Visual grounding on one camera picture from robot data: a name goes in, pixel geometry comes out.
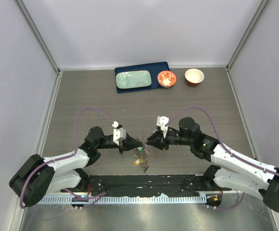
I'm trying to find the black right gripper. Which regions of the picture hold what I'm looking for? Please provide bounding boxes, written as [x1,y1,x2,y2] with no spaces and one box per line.
[146,128,193,151]

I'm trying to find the metal key organizer with rings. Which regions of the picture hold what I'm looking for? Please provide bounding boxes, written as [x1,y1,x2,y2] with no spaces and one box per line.
[134,138,151,173]

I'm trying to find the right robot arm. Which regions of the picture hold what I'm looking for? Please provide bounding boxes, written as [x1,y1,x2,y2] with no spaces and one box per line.
[147,116,279,213]

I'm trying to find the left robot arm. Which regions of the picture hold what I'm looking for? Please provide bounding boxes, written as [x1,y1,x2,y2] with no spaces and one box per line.
[9,126,142,207]

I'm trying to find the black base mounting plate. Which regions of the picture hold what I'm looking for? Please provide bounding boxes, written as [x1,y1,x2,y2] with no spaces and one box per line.
[83,174,230,197]

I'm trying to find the orange patterned small bowl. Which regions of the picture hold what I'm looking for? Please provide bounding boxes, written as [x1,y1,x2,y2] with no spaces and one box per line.
[157,71,177,88]

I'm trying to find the light green rectangular plate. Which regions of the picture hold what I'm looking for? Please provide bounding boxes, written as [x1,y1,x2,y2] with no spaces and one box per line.
[115,70,152,90]

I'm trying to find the dark blue tray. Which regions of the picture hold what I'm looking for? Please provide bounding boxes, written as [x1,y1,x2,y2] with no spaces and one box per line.
[114,62,170,93]

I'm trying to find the red cup white inside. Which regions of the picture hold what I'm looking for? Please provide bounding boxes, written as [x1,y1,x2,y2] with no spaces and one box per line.
[184,68,205,87]

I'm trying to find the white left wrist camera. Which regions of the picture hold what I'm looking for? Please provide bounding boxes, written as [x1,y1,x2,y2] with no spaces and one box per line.
[112,121,127,146]

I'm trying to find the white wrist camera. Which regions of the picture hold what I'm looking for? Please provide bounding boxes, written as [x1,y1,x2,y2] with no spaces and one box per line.
[112,121,127,146]
[156,116,169,138]

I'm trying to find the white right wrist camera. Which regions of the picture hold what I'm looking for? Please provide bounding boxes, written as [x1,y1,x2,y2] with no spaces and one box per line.
[156,116,169,138]

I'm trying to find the white slotted cable duct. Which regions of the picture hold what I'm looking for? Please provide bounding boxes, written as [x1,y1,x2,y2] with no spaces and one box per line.
[38,194,206,205]

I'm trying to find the right aluminium frame post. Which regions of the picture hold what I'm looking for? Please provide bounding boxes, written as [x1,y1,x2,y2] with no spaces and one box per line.
[225,0,272,72]

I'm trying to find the aluminium frame post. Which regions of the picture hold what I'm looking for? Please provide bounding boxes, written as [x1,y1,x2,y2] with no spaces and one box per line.
[225,0,272,72]
[13,0,63,75]

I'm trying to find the left aluminium frame post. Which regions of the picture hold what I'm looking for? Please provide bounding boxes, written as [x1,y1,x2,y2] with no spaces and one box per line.
[13,0,63,75]

